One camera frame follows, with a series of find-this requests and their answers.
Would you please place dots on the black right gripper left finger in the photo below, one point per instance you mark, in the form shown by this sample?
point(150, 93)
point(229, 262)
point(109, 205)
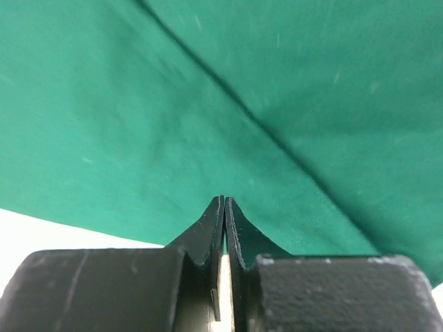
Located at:
point(174, 288)

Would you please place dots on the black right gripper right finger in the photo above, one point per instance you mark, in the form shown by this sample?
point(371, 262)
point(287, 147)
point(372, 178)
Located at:
point(274, 290)

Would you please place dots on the dark green surgical cloth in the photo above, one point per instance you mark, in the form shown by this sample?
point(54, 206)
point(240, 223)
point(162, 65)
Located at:
point(322, 118)

